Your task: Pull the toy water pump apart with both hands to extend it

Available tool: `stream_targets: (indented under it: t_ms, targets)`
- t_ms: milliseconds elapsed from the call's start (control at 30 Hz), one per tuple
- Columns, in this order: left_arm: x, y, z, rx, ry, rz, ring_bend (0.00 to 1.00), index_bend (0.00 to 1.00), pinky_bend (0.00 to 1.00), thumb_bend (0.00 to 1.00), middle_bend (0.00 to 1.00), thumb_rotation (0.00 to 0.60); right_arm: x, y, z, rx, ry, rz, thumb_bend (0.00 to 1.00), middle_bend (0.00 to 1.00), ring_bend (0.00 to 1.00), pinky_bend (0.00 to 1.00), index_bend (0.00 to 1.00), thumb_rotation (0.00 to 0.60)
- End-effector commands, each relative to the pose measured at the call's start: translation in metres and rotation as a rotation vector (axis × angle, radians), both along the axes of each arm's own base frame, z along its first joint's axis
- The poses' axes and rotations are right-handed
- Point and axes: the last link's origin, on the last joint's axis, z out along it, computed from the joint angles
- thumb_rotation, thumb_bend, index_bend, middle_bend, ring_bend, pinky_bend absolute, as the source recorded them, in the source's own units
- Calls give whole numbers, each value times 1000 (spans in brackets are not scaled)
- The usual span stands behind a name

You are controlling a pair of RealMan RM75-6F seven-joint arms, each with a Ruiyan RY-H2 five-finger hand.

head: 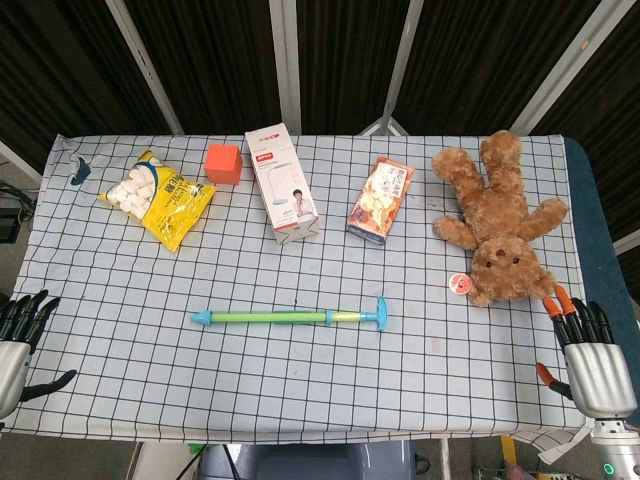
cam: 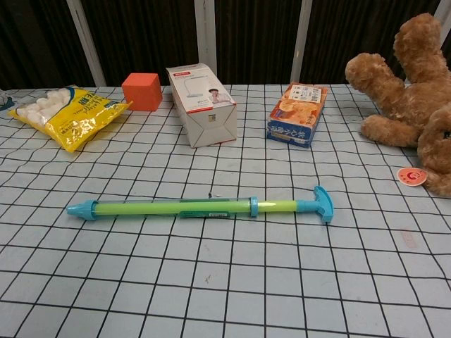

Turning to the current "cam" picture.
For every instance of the white black checkered tablecloth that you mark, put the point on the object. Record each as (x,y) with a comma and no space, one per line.
(225,264)

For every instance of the yellow cotton ball bag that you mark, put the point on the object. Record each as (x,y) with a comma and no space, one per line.
(75,118)

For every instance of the round orange paper tag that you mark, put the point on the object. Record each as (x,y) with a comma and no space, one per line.
(411,176)

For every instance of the brown teddy bear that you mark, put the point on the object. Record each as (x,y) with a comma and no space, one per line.
(415,102)

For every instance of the orange cube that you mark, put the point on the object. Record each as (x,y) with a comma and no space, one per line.
(142,93)

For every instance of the orange and blue snack box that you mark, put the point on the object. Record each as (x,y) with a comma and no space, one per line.
(297,112)

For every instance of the small dark grey object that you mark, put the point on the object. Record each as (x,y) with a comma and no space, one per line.
(6,100)

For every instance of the green blue water pump toy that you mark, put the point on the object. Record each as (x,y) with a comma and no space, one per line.
(211,207)

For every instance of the white desk lamp box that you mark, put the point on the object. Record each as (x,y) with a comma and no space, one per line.
(208,116)

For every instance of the white frame post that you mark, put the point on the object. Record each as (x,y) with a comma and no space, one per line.
(302,42)
(443,10)
(205,35)
(86,42)

